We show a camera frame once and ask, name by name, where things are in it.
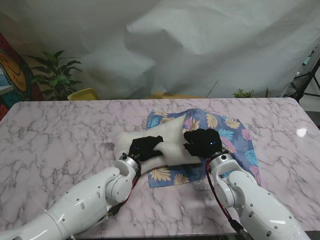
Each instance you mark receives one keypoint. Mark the small green plant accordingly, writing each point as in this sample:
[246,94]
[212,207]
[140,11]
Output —
[243,93]

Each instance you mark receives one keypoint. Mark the thin brown stick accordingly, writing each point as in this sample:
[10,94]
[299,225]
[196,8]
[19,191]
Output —
[212,88]

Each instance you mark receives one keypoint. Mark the yellow chair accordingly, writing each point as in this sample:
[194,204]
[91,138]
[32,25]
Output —
[83,95]

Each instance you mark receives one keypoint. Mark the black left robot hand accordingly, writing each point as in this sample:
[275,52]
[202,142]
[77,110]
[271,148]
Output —
[145,148]

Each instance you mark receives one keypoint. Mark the white fluffy pillow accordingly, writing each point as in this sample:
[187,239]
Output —
[172,142]

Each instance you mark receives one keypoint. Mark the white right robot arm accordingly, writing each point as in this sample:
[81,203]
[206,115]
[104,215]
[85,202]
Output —
[250,200]

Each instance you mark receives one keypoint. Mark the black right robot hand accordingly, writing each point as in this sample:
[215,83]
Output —
[205,143]

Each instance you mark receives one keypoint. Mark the blue floral pillowcase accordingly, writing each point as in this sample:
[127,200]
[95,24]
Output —
[232,135]

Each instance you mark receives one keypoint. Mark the large green potted plant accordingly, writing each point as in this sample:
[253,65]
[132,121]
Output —
[56,75]

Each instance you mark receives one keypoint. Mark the white backdrop sheet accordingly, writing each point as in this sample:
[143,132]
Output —
[160,45]

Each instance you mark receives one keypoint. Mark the colourful mural board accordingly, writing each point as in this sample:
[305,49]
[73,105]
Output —
[12,75]

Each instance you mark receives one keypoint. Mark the black tripod stand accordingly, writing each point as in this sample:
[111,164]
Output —
[306,85]

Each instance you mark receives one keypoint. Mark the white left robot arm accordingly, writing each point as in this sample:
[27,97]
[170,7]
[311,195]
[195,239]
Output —
[80,207]

